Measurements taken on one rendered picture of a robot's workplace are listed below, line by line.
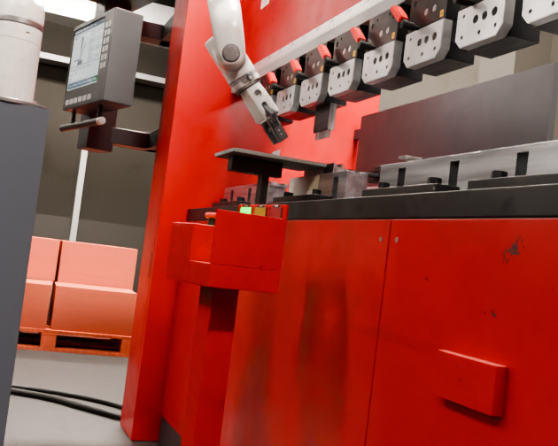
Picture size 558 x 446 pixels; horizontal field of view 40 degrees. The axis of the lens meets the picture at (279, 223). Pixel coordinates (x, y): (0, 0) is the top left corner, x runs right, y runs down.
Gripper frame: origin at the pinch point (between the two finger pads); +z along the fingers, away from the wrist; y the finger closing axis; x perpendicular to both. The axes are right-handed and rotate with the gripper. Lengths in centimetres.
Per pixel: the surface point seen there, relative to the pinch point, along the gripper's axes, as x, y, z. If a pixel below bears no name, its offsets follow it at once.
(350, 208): 10, -53, 19
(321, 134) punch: -12.1, 3.4, 6.1
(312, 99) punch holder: -14.5, 1.8, -3.5
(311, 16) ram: -30.9, 11.7, -24.3
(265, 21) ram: -33, 55, -35
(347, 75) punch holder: -18.4, -19.9, -4.1
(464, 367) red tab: 23, -102, 41
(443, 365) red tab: 24, -96, 41
